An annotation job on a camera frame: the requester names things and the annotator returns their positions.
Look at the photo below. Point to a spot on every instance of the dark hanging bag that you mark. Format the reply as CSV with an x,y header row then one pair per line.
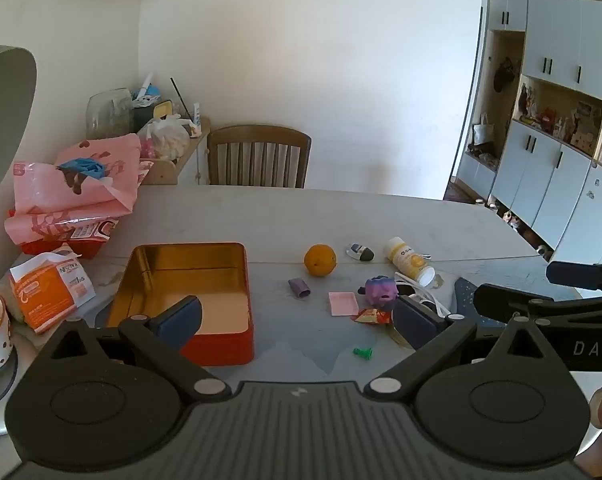
x,y
505,77

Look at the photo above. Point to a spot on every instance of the small purple tube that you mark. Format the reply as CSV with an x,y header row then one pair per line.
x,y
299,288

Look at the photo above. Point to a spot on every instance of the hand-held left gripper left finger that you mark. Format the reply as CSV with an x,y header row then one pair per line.
x,y
181,320

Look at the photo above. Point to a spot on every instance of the pink card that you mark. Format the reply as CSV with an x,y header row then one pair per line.
x,y
343,304

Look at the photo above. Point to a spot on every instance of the wooden chair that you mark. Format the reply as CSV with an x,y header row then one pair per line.
x,y
258,157

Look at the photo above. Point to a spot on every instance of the orange fruit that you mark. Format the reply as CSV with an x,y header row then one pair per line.
x,y
320,260

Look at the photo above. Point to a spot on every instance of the small white black case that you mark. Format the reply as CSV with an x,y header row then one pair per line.
x,y
361,252

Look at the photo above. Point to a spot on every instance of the clear plastic bag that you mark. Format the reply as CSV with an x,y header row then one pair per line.
x,y
166,137

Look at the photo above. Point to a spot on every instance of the white bottle yellow label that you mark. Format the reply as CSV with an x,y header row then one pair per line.
x,y
408,260

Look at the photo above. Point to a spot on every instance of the glass jar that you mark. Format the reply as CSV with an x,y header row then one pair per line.
x,y
108,115

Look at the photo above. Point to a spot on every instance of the small green plastic piece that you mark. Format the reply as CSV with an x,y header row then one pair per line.
x,y
362,353

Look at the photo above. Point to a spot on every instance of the white sunglasses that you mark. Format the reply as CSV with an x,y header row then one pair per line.
x,y
421,292

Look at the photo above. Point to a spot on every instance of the light blue wall cabinet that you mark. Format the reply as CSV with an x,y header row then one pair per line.
x,y
556,175

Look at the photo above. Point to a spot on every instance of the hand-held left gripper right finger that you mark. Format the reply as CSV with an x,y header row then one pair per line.
x,y
413,325

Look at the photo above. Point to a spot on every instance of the red cardboard box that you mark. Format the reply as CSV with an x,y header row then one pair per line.
x,y
88,245

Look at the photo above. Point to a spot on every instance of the green box yellow lid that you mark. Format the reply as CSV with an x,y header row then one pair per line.
x,y
163,110

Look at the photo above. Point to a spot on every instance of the white tote bag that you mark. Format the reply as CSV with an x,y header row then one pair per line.
x,y
482,132

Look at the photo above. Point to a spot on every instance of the white tube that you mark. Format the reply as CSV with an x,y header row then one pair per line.
x,y
197,115

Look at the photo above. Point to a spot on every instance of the orange white packet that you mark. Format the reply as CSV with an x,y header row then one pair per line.
x,y
46,290

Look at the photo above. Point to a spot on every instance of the pink plastic bag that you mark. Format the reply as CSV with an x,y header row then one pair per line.
x,y
96,195

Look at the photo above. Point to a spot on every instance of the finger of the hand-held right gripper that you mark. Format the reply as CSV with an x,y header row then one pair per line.
x,y
576,275
501,300

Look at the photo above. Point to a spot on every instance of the purple toy figure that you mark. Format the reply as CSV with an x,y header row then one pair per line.
x,y
378,291

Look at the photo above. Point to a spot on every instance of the grey lamp shade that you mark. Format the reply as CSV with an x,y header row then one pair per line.
x,y
6,120

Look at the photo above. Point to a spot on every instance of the red snack packet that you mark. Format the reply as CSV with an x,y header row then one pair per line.
x,y
371,316

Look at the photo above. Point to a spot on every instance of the wooden storage rack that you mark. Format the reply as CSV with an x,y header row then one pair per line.
x,y
163,172

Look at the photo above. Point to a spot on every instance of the red tin box gold inside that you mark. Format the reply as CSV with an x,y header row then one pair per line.
x,y
191,270

